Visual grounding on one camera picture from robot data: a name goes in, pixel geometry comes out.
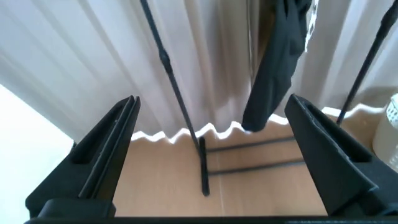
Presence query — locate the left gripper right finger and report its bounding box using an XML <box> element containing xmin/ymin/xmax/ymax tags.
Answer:
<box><xmin>284</xmin><ymin>94</ymin><xmax>398</xmax><ymax>217</ymax></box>

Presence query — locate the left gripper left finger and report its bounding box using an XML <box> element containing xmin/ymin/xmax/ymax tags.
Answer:
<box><xmin>25</xmin><ymin>95</ymin><xmax>141</xmax><ymax>218</ymax></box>

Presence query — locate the black knitted garment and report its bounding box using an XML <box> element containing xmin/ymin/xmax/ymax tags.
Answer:
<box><xmin>241</xmin><ymin>0</ymin><xmax>313</xmax><ymax>133</ymax></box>

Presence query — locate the white laundry basket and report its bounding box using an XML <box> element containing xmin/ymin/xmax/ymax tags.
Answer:
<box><xmin>372</xmin><ymin>93</ymin><xmax>398</xmax><ymax>174</ymax></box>

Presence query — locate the black clothes rack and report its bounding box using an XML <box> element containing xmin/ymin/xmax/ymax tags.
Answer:
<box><xmin>139</xmin><ymin>0</ymin><xmax>398</xmax><ymax>197</ymax></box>

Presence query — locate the beige curtain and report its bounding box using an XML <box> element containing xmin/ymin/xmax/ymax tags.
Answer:
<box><xmin>0</xmin><ymin>0</ymin><xmax>398</xmax><ymax>144</ymax></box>

